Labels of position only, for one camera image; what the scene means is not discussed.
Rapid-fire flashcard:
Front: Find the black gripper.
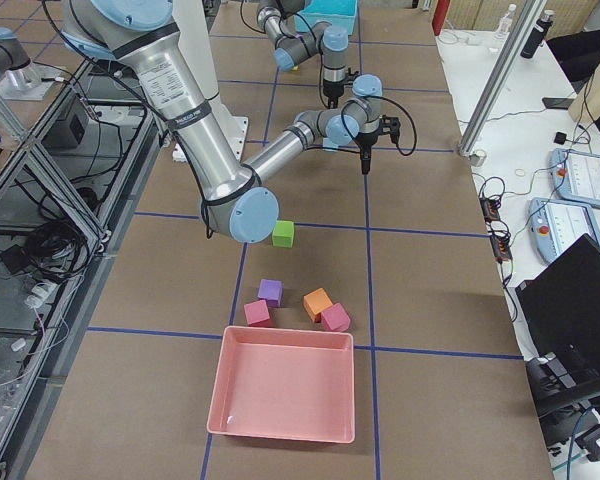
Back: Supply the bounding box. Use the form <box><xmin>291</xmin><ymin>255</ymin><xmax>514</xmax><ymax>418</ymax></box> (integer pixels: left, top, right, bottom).
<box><xmin>357</xmin><ymin>132</ymin><xmax>376</xmax><ymax>174</ymax></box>
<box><xmin>322</xmin><ymin>80</ymin><xmax>346</xmax><ymax>107</ymax></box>

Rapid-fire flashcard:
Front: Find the purple foam block near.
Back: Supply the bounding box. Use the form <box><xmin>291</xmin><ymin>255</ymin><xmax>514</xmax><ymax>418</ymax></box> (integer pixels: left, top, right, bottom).
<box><xmin>257</xmin><ymin>279</ymin><xmax>283</xmax><ymax>308</ymax></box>

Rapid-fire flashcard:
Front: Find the black laptop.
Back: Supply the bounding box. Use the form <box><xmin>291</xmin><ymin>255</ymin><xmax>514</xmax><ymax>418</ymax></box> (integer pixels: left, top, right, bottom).
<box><xmin>516</xmin><ymin>234</ymin><xmax>600</xmax><ymax>371</ymax></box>

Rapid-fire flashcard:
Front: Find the black orange power strip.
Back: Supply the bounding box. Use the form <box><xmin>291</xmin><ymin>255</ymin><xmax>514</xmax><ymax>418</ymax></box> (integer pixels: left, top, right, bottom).
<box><xmin>479</xmin><ymin>197</ymin><xmax>513</xmax><ymax>264</ymax></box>

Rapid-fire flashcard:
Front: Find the teach pendant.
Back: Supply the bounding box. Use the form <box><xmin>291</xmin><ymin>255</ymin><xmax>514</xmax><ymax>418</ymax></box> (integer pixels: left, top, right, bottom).
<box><xmin>549</xmin><ymin>148</ymin><xmax>600</xmax><ymax>209</ymax></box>
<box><xmin>529</xmin><ymin>197</ymin><xmax>600</xmax><ymax>264</ymax></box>

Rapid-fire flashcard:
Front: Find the magenta foam block right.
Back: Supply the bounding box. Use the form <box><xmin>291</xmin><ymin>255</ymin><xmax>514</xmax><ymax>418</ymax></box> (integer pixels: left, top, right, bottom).
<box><xmin>320</xmin><ymin>303</ymin><xmax>351</xmax><ymax>332</ymax></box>

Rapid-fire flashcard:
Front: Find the aluminium frame post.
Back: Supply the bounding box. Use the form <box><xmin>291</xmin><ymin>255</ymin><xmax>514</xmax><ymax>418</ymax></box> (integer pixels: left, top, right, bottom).
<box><xmin>458</xmin><ymin>0</ymin><xmax>546</xmax><ymax>167</ymax></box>

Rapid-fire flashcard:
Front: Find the magenta foam block left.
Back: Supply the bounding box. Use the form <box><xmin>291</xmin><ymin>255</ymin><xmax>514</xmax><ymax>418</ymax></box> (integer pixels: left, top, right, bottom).
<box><xmin>243</xmin><ymin>300</ymin><xmax>272</xmax><ymax>328</ymax></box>

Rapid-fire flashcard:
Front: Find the green foam block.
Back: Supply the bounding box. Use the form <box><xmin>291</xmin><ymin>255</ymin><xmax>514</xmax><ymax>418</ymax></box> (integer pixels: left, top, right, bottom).
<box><xmin>271</xmin><ymin>220</ymin><xmax>295</xmax><ymax>248</ymax></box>

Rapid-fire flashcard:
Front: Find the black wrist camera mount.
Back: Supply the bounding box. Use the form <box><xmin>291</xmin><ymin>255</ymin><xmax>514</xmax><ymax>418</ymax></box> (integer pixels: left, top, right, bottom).
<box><xmin>379</xmin><ymin>115</ymin><xmax>401</xmax><ymax>146</ymax></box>

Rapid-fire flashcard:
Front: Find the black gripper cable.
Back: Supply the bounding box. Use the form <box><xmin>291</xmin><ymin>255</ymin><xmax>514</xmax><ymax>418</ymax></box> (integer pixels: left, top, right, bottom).
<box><xmin>339</xmin><ymin>94</ymin><xmax>420</xmax><ymax>157</ymax></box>

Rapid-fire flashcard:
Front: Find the black smartphone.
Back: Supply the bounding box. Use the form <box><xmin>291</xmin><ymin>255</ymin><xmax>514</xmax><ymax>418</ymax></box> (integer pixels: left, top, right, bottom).
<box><xmin>541</xmin><ymin>97</ymin><xmax>573</xmax><ymax>110</ymax></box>

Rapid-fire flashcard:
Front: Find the black monitor stand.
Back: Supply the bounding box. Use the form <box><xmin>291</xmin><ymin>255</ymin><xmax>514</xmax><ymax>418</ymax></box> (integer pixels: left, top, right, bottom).
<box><xmin>525</xmin><ymin>356</ymin><xmax>600</xmax><ymax>461</ymax></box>

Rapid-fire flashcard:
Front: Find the clear sanitizer bottle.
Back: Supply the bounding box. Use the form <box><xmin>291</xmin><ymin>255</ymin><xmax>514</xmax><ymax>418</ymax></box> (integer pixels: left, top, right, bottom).
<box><xmin>494</xmin><ymin>3</ymin><xmax>517</xmax><ymax>39</ymax></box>

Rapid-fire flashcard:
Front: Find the lower teach pendant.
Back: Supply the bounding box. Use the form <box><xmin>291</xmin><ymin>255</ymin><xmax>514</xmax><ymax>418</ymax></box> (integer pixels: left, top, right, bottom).
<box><xmin>529</xmin><ymin>197</ymin><xmax>600</xmax><ymax>264</ymax></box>

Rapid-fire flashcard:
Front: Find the magenta foam block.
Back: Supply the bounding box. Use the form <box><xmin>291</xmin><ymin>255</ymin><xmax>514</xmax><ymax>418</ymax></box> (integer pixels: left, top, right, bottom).
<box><xmin>243</xmin><ymin>300</ymin><xmax>272</xmax><ymax>328</ymax></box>
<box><xmin>320</xmin><ymin>303</ymin><xmax>351</xmax><ymax>332</ymax></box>

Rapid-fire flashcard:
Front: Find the upper teach pendant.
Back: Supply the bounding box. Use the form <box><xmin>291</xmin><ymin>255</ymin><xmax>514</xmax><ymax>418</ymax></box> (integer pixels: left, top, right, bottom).
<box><xmin>549</xmin><ymin>148</ymin><xmax>600</xmax><ymax>209</ymax></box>

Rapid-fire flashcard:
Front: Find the light blue foam block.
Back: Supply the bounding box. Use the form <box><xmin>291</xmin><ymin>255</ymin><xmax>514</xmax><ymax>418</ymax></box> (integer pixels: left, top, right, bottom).
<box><xmin>322</xmin><ymin>138</ymin><xmax>339</xmax><ymax>152</ymax></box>

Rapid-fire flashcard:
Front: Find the red fire extinguisher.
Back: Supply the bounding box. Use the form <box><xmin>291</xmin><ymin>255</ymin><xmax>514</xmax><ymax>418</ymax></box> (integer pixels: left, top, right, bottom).
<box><xmin>432</xmin><ymin>0</ymin><xmax>451</xmax><ymax>36</ymax></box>

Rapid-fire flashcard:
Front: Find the black water bottle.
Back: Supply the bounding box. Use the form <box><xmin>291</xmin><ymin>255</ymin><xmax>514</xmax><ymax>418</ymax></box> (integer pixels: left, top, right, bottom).
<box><xmin>520</xmin><ymin>9</ymin><xmax>555</xmax><ymax>59</ymax></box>

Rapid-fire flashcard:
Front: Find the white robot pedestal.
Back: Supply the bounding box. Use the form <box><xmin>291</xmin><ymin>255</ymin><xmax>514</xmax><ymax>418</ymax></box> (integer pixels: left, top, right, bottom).
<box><xmin>172</xmin><ymin>0</ymin><xmax>249</xmax><ymax>161</ymax></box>

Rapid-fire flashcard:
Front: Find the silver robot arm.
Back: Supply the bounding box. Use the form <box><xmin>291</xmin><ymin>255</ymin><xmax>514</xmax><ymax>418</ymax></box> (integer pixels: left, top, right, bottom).
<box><xmin>62</xmin><ymin>1</ymin><xmax>382</xmax><ymax>243</ymax></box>
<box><xmin>256</xmin><ymin>1</ymin><xmax>355</xmax><ymax>109</ymax></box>

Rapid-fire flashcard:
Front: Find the orange foam block near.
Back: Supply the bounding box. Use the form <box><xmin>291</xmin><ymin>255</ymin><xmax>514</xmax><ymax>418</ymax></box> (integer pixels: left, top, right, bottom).
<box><xmin>303</xmin><ymin>288</ymin><xmax>333</xmax><ymax>323</ymax></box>

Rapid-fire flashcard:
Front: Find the pink plastic tray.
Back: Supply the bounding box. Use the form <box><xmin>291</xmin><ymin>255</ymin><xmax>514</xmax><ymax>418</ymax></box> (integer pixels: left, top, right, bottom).
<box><xmin>207</xmin><ymin>326</ymin><xmax>355</xmax><ymax>444</ymax></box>

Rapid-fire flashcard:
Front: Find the blue plastic bin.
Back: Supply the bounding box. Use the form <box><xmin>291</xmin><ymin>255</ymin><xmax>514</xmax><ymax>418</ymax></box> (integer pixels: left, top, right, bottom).
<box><xmin>292</xmin><ymin>0</ymin><xmax>358</xmax><ymax>36</ymax></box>

